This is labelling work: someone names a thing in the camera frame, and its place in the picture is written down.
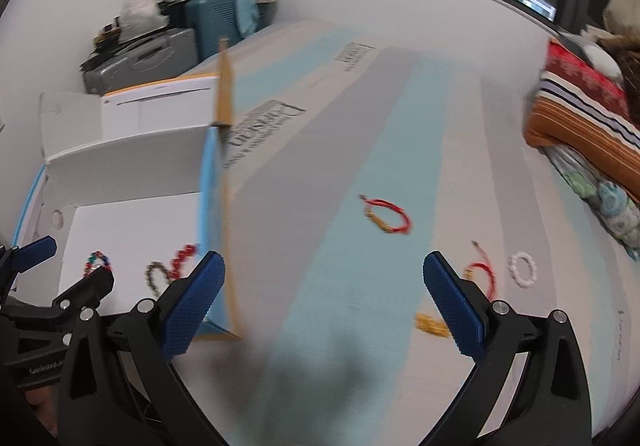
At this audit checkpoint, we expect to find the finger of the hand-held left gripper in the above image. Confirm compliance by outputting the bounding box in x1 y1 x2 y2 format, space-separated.
0 236 57 299
0 267 115 327

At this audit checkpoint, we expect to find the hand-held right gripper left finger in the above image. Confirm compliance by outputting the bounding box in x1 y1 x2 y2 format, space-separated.
57 251 226 446

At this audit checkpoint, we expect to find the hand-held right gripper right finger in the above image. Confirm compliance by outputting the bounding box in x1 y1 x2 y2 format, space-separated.
420 251 593 446

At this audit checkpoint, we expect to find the multicolour glass bead bracelet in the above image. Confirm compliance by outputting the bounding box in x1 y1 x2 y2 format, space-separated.
81 251 114 278

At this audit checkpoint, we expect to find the yellow bead bracelet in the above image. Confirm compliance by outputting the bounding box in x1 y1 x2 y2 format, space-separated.
415 313 452 338

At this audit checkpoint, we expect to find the red bead bracelet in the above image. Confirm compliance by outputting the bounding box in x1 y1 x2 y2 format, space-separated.
169 244 199 280

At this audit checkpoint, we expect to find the brown green bead bracelet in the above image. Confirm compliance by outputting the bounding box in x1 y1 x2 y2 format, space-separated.
144 261 174 295

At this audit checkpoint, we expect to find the blue and yellow cardboard box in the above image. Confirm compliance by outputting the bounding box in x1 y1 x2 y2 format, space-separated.
15 38 246 342

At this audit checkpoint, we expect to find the person's left hand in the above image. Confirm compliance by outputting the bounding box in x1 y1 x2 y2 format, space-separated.
22 383 58 432

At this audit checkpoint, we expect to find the floral quilt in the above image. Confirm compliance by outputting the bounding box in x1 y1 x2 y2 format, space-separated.
542 143 640 262

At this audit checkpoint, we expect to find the striped bed sheet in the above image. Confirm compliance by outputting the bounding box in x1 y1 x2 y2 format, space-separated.
190 18 640 446

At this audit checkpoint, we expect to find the grey suitcase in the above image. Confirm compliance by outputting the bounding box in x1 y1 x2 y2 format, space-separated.
81 27 199 95

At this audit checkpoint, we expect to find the striped red orange pillow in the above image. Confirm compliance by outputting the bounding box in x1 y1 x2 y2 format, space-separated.
522 38 640 204

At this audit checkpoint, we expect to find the teal suitcase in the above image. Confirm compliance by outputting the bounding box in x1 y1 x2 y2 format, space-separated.
184 0 262 65

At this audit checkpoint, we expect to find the white pillow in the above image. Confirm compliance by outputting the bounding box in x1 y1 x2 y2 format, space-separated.
581 43 624 78

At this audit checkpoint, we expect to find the light blue cloth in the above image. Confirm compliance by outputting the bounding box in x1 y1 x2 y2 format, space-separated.
234 0 262 35

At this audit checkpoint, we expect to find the brown blanket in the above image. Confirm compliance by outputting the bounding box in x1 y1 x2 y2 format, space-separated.
600 0 640 58

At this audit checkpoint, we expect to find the red string bracelet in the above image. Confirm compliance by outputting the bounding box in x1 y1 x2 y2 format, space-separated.
462 241 499 299
359 194 414 235

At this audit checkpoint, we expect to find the white bead bracelet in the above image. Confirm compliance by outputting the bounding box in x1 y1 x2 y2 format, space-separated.
507 252 539 288

